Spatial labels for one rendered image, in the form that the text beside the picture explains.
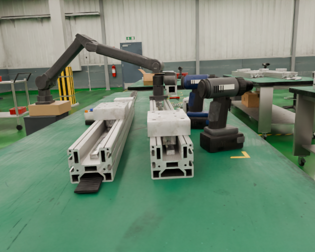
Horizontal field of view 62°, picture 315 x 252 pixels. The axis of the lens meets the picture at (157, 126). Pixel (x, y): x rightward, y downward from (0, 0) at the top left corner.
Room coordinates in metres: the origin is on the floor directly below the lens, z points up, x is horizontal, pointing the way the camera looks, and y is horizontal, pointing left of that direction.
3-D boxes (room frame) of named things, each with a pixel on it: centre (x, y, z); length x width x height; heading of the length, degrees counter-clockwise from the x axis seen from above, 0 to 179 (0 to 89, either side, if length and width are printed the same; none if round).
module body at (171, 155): (0.98, -0.02, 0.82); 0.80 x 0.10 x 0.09; 1
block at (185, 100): (1.31, -0.18, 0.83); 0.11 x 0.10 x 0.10; 70
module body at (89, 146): (0.97, 0.17, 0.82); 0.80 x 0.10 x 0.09; 1
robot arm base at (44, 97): (1.61, 0.68, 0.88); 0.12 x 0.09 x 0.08; 3
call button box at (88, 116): (1.25, 0.29, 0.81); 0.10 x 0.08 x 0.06; 91
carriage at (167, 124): (0.73, -0.03, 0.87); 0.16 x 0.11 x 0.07; 1
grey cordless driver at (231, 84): (0.80, -0.23, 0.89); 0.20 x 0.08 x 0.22; 106
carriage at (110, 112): (0.97, 0.17, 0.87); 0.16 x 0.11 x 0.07; 1
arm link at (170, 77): (1.40, -0.05, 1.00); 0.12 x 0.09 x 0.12; 74
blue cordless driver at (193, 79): (1.07, -0.20, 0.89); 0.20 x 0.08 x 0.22; 73
